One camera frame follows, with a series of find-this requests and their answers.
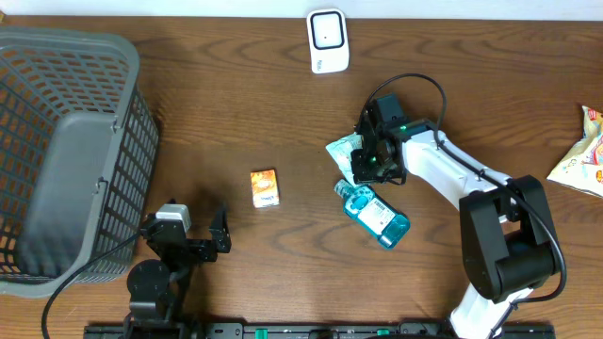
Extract white barcode scanner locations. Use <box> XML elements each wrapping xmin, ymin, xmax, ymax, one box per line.
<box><xmin>306</xmin><ymin>8</ymin><xmax>350</xmax><ymax>74</ymax></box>

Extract yellow snack bag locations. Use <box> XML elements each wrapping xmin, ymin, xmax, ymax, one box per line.
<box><xmin>546</xmin><ymin>105</ymin><xmax>603</xmax><ymax>198</ymax></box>

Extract teal wet wipes pack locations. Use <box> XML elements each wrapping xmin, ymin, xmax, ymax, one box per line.
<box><xmin>325</xmin><ymin>133</ymin><xmax>363</xmax><ymax>186</ymax></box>

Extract grey plastic basket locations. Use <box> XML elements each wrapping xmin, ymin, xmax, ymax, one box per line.
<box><xmin>1</xmin><ymin>26</ymin><xmax>159</xmax><ymax>298</ymax></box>

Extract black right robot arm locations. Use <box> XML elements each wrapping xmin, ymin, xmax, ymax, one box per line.
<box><xmin>351</xmin><ymin>94</ymin><xmax>566</xmax><ymax>338</ymax></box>

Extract orange small carton box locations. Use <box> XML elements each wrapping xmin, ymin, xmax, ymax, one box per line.
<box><xmin>251</xmin><ymin>169</ymin><xmax>280</xmax><ymax>208</ymax></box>

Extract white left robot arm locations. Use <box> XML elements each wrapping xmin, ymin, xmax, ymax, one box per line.
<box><xmin>122</xmin><ymin>200</ymin><xmax>232</xmax><ymax>339</ymax></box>

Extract blue mouthwash bottle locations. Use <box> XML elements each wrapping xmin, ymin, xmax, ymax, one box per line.
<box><xmin>334</xmin><ymin>179</ymin><xmax>411</xmax><ymax>250</ymax></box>

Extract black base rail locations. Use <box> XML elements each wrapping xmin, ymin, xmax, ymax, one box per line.
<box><xmin>84</xmin><ymin>321</ymin><xmax>557</xmax><ymax>339</ymax></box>

